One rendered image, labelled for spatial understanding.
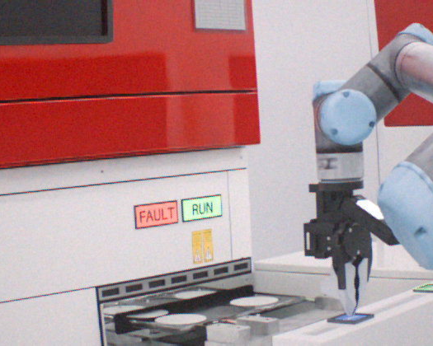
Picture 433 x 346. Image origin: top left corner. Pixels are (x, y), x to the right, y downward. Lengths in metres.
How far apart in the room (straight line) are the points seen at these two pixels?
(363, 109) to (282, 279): 0.86
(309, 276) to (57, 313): 0.58
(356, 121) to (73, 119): 0.63
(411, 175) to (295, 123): 3.68
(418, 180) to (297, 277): 1.15
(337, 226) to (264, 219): 3.01
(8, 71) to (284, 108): 3.01
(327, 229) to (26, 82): 0.60
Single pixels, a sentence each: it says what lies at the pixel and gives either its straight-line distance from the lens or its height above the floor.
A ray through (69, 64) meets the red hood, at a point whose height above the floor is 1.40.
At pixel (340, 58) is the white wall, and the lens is 5.00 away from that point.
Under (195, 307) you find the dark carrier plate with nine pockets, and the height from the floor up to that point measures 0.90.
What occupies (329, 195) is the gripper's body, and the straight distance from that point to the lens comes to 1.52.
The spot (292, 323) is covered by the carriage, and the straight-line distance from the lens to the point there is 1.93.
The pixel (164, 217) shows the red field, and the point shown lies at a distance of 2.02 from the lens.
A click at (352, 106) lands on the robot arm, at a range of 1.36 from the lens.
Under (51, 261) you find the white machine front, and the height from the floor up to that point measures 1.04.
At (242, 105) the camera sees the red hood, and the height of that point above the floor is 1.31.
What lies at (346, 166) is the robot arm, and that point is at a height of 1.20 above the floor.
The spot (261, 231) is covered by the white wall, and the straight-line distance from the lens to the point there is 4.50.
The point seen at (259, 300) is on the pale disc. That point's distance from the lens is 2.09.
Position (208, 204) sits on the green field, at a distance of 2.10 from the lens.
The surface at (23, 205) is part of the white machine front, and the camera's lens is 1.79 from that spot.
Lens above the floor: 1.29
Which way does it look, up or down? 3 degrees down
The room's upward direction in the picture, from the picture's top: 3 degrees counter-clockwise
